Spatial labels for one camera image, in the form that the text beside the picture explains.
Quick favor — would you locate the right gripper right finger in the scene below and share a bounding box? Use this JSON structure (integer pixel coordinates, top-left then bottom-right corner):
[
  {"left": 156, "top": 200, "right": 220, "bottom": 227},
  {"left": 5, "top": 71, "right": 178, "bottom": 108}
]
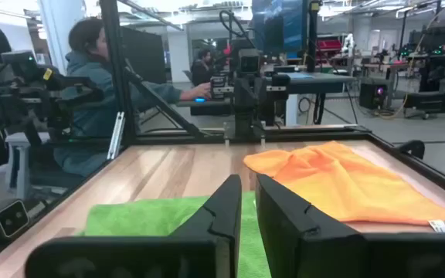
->
[{"left": 255, "top": 173, "right": 445, "bottom": 278}]

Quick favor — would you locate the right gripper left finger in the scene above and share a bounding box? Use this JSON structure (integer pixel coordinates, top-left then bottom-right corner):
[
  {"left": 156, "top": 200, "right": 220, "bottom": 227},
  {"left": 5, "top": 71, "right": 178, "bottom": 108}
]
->
[{"left": 24, "top": 174, "right": 243, "bottom": 278}]

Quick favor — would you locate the green microfiber towel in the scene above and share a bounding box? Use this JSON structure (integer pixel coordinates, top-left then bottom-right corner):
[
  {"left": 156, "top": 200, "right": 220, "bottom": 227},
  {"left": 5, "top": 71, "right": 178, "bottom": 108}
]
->
[{"left": 77, "top": 191, "right": 272, "bottom": 278}]

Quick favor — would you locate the orange microfiber towel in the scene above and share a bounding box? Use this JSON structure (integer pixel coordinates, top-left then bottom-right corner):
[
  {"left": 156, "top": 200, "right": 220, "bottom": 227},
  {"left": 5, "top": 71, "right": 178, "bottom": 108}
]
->
[{"left": 243, "top": 141, "right": 445, "bottom": 233}]

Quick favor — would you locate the blue-screen computer monitor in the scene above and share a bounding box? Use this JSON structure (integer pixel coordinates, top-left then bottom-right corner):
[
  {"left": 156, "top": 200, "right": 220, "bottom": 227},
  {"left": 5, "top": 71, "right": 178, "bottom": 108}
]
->
[{"left": 251, "top": 0, "right": 309, "bottom": 55}]

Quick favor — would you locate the black partition panel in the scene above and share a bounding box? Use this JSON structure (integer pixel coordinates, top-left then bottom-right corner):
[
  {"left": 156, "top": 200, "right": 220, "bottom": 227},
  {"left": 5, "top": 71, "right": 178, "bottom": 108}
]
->
[{"left": 120, "top": 25, "right": 168, "bottom": 85}]

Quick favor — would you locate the laptop computer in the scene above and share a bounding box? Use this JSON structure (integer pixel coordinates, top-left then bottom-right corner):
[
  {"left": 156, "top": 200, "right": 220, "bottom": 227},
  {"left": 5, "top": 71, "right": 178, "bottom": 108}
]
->
[{"left": 263, "top": 70, "right": 357, "bottom": 96}]

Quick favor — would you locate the black computer tower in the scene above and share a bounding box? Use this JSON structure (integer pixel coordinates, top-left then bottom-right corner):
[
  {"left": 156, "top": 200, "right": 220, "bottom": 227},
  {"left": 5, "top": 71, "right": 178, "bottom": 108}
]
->
[{"left": 358, "top": 78, "right": 389, "bottom": 111}]

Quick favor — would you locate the black robot workstation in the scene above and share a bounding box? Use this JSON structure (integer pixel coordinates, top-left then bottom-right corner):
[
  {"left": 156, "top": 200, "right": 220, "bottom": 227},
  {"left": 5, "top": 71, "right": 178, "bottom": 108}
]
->
[{"left": 403, "top": 49, "right": 445, "bottom": 119}]

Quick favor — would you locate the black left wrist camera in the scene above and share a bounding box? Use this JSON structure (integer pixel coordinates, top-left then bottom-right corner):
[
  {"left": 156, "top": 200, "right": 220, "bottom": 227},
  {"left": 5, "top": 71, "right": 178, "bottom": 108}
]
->
[{"left": 239, "top": 48, "right": 261, "bottom": 74}]

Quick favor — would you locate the black diagonal frame brace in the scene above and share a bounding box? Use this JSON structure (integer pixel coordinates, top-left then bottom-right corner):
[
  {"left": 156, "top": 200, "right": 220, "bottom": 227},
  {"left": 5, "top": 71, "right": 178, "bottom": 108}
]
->
[{"left": 124, "top": 57, "right": 208, "bottom": 140}]

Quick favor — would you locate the black upright frame post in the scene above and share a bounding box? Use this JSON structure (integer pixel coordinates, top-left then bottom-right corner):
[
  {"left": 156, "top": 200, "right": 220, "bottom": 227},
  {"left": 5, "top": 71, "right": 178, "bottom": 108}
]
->
[{"left": 99, "top": 0, "right": 137, "bottom": 147}]

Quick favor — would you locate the silver angle bracket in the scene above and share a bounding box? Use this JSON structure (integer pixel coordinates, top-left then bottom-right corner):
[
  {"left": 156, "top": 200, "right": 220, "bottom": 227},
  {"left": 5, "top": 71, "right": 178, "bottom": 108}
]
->
[{"left": 107, "top": 111, "right": 126, "bottom": 161}]

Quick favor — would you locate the black stereo camera box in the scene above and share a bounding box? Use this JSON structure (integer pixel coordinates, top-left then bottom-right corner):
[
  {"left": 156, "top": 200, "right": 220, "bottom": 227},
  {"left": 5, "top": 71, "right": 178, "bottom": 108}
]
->
[{"left": 0, "top": 198, "right": 30, "bottom": 246}]

